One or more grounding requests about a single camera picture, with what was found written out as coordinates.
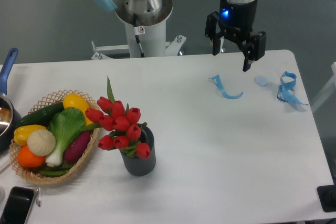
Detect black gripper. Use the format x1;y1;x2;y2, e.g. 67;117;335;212
205;0;266;72

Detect red tulip bouquet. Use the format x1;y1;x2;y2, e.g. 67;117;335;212
82;79;151;159

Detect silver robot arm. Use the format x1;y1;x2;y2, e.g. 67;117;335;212
94;0;266;71

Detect dark grey ribbed vase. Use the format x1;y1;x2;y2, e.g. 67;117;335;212
120;126;156;176

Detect curved blue tape strip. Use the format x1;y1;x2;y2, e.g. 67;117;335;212
209;75;244;100

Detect small blue cap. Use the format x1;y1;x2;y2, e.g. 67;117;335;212
254;76;268;87

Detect tangled blue tape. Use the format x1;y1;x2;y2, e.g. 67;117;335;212
276;71;309;107

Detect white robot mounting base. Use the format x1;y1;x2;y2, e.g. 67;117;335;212
91;9;187;60

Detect yellow squash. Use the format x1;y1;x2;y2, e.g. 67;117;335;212
62;93;93;126

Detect black device at edge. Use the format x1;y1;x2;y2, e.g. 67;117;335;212
317;185;335;212

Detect green bok choy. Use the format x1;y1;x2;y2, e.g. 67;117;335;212
46;107;85;167

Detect purple sweet potato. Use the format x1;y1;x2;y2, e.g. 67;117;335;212
64;131;91;164

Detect green cucumber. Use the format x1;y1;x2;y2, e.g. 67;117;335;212
17;103;64;127

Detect white steamed bun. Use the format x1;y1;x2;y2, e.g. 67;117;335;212
27;130;56;156

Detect green pea pods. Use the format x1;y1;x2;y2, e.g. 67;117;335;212
37;165;72;177

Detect yellow bell pepper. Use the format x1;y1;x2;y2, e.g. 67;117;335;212
13;124;47;146

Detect orange fruit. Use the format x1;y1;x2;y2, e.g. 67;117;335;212
17;145;45;168

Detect clear pen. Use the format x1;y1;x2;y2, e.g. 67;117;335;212
36;187;42;207

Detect black smartphone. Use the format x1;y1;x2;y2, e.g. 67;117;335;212
1;186;36;224

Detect blue handled saucepan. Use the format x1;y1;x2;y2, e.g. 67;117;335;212
1;48;21;152

